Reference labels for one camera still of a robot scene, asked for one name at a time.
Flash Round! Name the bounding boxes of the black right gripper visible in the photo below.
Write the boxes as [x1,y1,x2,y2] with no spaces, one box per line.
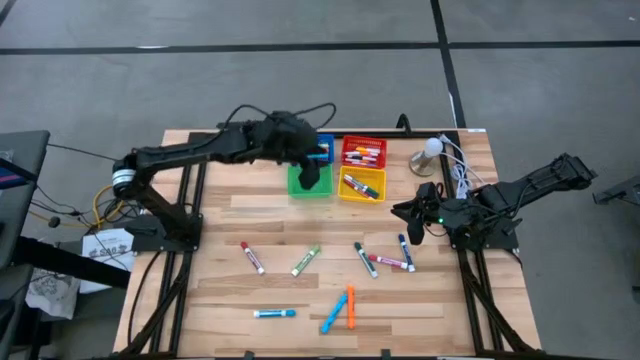
[389,180,472,234]

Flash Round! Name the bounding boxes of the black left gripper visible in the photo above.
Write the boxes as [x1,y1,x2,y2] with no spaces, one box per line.
[249,110,321,165]

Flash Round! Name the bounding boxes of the thick blue Expo marker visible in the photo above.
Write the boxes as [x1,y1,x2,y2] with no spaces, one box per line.
[398,233,417,274]

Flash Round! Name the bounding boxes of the thick magenta Expo marker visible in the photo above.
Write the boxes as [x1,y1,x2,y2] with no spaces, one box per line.
[367,253,409,271]

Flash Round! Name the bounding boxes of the thin green Expo marker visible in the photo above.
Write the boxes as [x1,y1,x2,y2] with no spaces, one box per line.
[344,173,380,197]

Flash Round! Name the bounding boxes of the thin red capped marker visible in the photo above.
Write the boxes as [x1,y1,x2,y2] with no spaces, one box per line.
[343,178,369,200]

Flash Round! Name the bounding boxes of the thick dark green Expo marker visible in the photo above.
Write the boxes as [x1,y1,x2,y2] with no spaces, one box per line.
[353,241,380,280]

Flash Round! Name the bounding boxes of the orange Sharpie highlighter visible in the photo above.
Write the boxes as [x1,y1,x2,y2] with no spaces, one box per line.
[346,284,357,331]

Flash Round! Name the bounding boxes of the thick light green Expo marker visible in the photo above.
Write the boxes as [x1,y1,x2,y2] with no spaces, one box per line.
[291,244,322,278]

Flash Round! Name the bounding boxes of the thick red Expo marker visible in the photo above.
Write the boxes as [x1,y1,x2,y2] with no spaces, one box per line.
[239,241,266,277]

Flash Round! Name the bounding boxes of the thick teal Expo marker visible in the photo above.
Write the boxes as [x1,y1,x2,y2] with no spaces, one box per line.
[253,308,297,320]

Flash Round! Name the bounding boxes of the blue plastic basket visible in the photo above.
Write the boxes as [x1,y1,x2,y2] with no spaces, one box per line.
[314,132,336,166]

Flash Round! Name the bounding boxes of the green plastic basket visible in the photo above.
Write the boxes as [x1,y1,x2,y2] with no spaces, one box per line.
[286,162,335,200]

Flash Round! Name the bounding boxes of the yellow plastic basket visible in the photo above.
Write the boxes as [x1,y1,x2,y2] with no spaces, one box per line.
[337,164,389,205]

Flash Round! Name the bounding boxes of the white bulb lamp wooden base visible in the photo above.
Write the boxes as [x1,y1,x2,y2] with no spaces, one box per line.
[408,136,446,179]

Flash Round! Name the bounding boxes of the red plastic basket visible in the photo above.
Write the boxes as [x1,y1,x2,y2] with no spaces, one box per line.
[340,135,388,171]

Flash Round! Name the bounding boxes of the white printed paper sheet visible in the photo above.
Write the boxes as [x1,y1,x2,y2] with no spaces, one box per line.
[81,227,136,295]

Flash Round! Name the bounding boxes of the dark grey floor stand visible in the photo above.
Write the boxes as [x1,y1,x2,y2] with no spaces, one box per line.
[592,173,640,207]

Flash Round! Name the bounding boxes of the black diagonal beam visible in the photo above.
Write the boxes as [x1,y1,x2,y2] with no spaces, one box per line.
[12,234,132,290]

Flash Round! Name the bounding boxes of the dark grey side desk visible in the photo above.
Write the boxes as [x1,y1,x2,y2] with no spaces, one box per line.
[0,129,51,269]

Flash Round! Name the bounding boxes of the open laptop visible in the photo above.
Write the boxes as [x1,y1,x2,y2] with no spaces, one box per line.
[0,148,37,190]

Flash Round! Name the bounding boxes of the grey patterned cloth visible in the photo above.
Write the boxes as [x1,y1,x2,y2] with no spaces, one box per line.
[24,267,82,321]

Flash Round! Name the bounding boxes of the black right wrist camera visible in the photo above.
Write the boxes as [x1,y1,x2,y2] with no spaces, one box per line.
[407,219,427,246]

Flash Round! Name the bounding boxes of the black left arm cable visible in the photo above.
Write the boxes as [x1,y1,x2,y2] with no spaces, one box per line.
[219,102,337,132]

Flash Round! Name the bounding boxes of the white power strip with cord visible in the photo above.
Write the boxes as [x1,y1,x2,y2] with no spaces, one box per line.
[438,132,487,201]

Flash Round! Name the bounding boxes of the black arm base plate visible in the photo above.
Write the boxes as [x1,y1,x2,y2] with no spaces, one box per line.
[445,208,522,253]
[124,219,202,254]

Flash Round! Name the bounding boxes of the yellow cable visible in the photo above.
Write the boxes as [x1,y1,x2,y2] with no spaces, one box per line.
[28,183,125,232]

